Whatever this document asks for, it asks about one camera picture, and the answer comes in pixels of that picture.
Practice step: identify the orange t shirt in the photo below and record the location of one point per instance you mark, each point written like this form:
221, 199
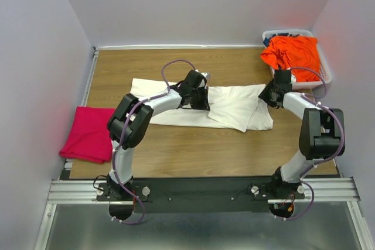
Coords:
297, 53

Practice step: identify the white t shirt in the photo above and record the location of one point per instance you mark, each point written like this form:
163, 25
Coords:
234, 107

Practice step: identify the aluminium frame rail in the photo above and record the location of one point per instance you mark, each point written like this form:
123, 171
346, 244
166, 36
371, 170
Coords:
328, 217

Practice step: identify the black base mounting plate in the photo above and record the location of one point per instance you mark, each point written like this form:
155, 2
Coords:
199, 195

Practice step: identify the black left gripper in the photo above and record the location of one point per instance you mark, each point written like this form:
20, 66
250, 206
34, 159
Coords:
204, 104

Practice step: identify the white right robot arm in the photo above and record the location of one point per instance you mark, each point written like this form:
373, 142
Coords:
321, 138

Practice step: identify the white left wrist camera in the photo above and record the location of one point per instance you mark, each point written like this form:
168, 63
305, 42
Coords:
206, 75

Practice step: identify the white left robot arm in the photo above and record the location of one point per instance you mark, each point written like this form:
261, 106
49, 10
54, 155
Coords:
131, 118

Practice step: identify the folded magenta t shirt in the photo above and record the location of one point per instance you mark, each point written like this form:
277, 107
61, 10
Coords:
89, 137

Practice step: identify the blue garment in basket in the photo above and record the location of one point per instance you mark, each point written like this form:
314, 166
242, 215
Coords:
267, 38

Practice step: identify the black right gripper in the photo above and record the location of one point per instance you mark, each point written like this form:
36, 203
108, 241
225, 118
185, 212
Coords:
263, 94

